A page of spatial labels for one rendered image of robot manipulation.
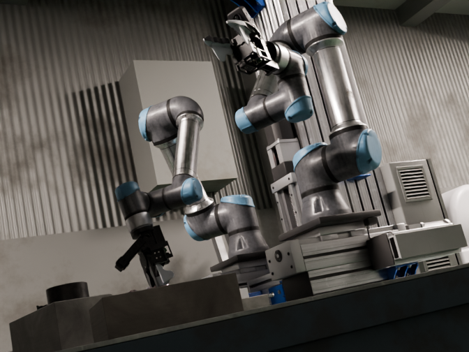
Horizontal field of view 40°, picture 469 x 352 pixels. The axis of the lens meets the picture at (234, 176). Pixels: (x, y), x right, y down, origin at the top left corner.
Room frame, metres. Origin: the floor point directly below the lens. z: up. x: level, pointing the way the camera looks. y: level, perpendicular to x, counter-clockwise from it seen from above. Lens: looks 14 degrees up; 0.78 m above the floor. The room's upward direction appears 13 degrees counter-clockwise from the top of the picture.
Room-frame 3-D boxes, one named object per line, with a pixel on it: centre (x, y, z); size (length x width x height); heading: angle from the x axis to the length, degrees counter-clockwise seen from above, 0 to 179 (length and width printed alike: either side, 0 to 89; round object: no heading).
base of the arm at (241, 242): (2.31, 0.01, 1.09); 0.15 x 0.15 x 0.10
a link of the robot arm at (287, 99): (1.60, -0.19, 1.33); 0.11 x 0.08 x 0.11; 56
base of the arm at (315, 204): (1.88, -0.24, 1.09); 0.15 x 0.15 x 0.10
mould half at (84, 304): (1.42, 0.26, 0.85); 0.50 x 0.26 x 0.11; 130
